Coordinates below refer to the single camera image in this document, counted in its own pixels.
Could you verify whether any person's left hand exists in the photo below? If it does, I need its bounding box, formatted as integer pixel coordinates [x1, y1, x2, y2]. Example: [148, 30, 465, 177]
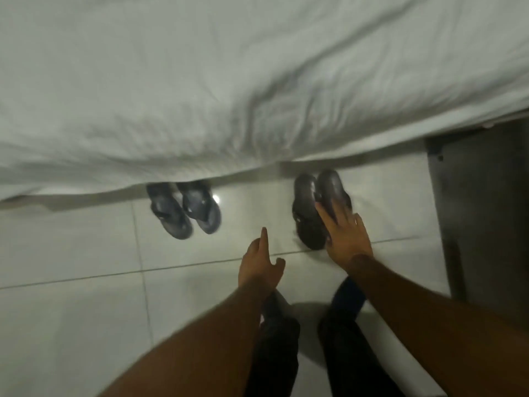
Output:
[238, 227, 287, 295]

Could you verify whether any person's right hand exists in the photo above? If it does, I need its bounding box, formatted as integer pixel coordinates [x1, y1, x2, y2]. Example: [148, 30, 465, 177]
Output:
[314, 200, 374, 272]

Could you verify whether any person's right forearm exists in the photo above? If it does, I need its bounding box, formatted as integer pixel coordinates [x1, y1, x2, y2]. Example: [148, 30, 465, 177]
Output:
[345, 254, 529, 397]

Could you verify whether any person's left forearm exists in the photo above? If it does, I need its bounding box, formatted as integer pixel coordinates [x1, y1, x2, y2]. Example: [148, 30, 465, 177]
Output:
[98, 282, 274, 397]

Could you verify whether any black clog shoe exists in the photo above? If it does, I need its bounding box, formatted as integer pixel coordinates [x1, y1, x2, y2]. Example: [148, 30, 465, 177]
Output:
[291, 173, 330, 251]
[316, 169, 353, 223]

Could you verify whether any person's left leg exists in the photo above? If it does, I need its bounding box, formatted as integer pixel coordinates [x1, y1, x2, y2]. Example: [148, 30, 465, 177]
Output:
[245, 290, 301, 397]

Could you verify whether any person's leg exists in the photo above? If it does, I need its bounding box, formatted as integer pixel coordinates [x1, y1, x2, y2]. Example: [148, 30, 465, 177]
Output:
[317, 277, 406, 397]
[245, 290, 301, 397]

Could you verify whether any dark blue flip-flop sandal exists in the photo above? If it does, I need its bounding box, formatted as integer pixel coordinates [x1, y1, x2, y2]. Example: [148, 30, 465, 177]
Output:
[146, 183, 194, 240]
[176, 180, 222, 235]

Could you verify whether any person's right leg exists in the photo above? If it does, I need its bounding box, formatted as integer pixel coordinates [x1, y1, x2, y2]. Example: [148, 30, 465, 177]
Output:
[317, 277, 406, 397]

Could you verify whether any dark grey bedside cabinet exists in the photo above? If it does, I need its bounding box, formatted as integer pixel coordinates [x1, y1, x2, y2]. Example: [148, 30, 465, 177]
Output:
[425, 117, 529, 327]

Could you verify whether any white bed sheet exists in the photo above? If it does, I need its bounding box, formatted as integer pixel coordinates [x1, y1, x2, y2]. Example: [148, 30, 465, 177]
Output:
[0, 0, 529, 203]

